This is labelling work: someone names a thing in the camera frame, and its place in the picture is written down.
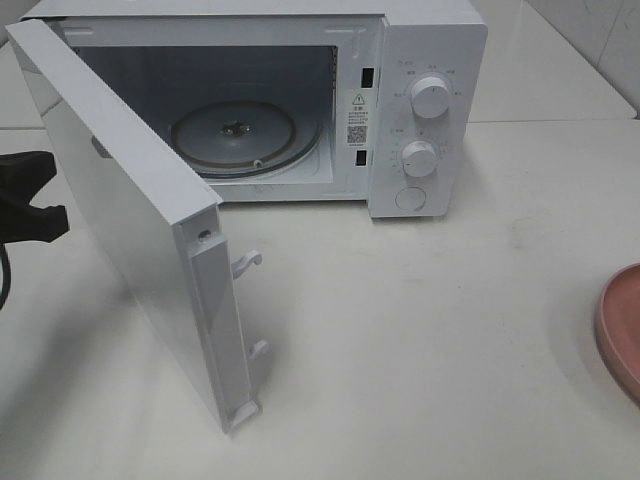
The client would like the white microwave door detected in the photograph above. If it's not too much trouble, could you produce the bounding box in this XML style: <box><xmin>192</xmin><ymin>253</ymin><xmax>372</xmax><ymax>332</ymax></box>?
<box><xmin>8</xmin><ymin>20</ymin><xmax>266</xmax><ymax>432</ymax></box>

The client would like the black camera cable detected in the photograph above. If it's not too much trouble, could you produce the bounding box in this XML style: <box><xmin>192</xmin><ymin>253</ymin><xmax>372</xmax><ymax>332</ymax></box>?
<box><xmin>0</xmin><ymin>244</ymin><xmax>12</xmax><ymax>309</ymax></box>

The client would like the white microwave oven body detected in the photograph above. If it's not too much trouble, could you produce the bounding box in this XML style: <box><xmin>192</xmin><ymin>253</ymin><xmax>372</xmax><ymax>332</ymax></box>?
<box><xmin>16</xmin><ymin>1</ymin><xmax>488</xmax><ymax>218</ymax></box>

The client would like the white timer knob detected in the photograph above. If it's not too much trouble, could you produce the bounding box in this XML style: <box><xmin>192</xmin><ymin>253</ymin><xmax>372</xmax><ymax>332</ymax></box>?
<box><xmin>401</xmin><ymin>141</ymin><xmax>439</xmax><ymax>178</ymax></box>

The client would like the round white door-release button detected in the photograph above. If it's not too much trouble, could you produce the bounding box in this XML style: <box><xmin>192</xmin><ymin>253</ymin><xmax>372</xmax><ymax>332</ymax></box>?
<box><xmin>395</xmin><ymin>187</ymin><xmax>426</xmax><ymax>212</ymax></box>

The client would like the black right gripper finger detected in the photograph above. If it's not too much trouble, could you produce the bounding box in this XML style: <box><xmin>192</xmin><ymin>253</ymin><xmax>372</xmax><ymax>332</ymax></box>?
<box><xmin>1</xmin><ymin>200</ymin><xmax>68</xmax><ymax>244</ymax></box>
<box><xmin>1</xmin><ymin>151</ymin><xmax>57</xmax><ymax>200</ymax></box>

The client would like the white upper power knob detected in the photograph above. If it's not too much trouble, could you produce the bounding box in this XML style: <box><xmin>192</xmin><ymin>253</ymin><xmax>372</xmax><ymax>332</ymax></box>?
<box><xmin>410</xmin><ymin>75</ymin><xmax>451</xmax><ymax>119</ymax></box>

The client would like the white warning label sticker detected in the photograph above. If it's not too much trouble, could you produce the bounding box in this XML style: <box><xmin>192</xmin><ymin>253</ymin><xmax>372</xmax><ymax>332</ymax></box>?
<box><xmin>344</xmin><ymin>89</ymin><xmax>372</xmax><ymax>148</ymax></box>

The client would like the pink round plate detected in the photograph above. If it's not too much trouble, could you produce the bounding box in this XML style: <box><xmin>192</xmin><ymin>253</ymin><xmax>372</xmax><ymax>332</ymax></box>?
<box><xmin>594</xmin><ymin>263</ymin><xmax>639</xmax><ymax>405</ymax></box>

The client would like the glass microwave turntable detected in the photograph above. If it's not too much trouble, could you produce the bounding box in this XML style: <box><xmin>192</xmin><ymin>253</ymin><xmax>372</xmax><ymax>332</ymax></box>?
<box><xmin>170</xmin><ymin>100</ymin><xmax>322</xmax><ymax>179</ymax></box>

